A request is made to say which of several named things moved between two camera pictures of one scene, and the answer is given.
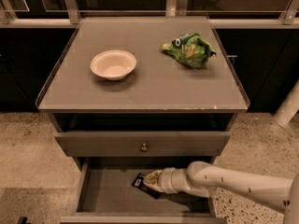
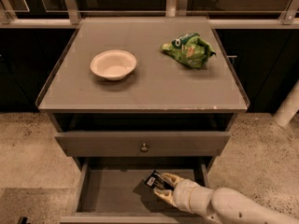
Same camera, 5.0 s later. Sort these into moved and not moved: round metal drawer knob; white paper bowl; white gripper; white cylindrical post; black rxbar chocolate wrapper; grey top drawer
Moved: black rxbar chocolate wrapper; white gripper
Not moved: white cylindrical post; grey top drawer; white paper bowl; round metal drawer knob
